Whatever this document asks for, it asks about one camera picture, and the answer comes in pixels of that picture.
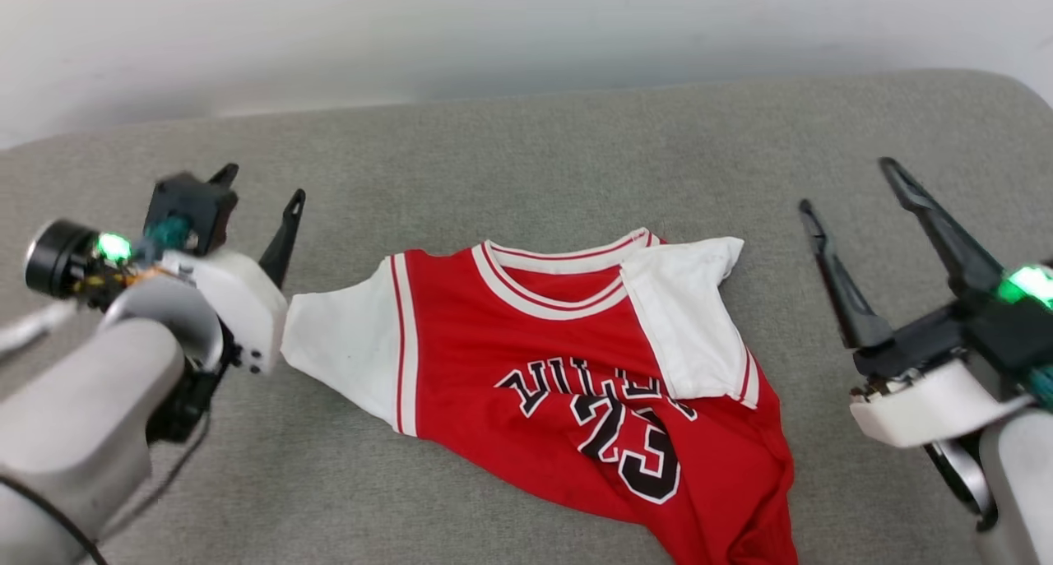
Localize thin black cable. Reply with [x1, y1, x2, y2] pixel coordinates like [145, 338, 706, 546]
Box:
[0, 413, 212, 565]

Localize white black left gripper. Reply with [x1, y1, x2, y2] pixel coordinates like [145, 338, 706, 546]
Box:
[25, 164, 307, 445]

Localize grey fabric sofa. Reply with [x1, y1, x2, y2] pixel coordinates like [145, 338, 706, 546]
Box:
[0, 69, 1053, 565]

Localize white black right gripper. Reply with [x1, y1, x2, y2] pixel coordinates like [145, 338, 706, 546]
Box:
[798, 157, 1034, 450]

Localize white cable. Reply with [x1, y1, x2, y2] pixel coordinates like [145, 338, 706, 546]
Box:
[0, 300, 77, 357]

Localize red white basketball jersey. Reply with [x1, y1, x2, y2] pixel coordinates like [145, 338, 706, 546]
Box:
[281, 228, 799, 565]

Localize teal cable connector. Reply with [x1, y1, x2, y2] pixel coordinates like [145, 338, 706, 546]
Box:
[1024, 366, 1053, 410]
[144, 215, 196, 251]

